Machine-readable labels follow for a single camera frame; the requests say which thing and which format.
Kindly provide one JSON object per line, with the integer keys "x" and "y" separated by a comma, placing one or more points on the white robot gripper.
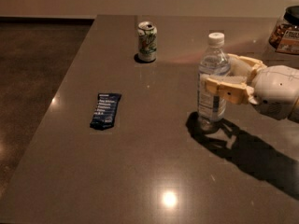
{"x": 276, "y": 90}

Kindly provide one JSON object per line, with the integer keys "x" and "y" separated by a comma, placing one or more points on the clear plastic water bottle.
{"x": 214, "y": 64}

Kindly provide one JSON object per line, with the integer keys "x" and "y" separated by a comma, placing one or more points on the white green soda can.
{"x": 147, "y": 41}

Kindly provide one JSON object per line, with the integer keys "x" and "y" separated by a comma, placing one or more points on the clear jar with black lid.
{"x": 285, "y": 35}

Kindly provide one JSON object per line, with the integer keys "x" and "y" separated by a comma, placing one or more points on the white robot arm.
{"x": 273, "y": 91}

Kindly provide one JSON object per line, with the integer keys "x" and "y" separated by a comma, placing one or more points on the dark blue snack bar wrapper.
{"x": 105, "y": 111}

